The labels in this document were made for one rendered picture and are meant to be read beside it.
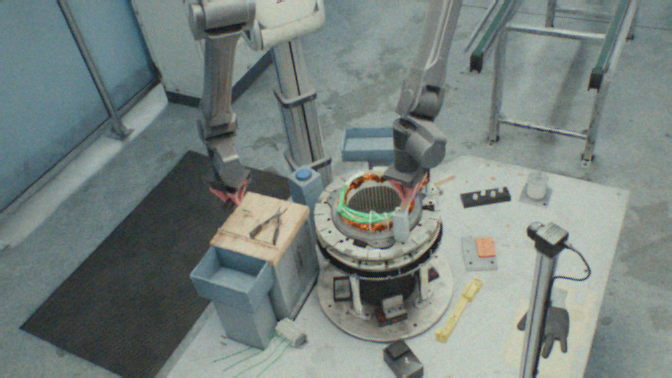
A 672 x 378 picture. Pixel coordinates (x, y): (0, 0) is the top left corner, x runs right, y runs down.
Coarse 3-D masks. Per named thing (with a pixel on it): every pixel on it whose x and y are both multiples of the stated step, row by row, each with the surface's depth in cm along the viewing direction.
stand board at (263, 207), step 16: (240, 208) 171; (256, 208) 170; (272, 208) 170; (288, 208) 169; (304, 208) 168; (224, 224) 167; (240, 224) 167; (256, 224) 166; (272, 224) 165; (288, 224) 164; (224, 240) 163; (240, 240) 162; (288, 240) 161; (256, 256) 158; (272, 256) 157
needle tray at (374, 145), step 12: (348, 132) 192; (360, 132) 191; (372, 132) 191; (384, 132) 190; (348, 144) 191; (360, 144) 191; (372, 144) 190; (384, 144) 189; (348, 156) 185; (360, 156) 184; (372, 156) 184; (384, 156) 183; (372, 168) 189
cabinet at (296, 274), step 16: (304, 224) 170; (304, 240) 173; (288, 256) 166; (304, 256) 176; (288, 272) 168; (304, 272) 178; (272, 288) 166; (288, 288) 170; (304, 288) 180; (272, 304) 172; (288, 304) 172; (304, 304) 180
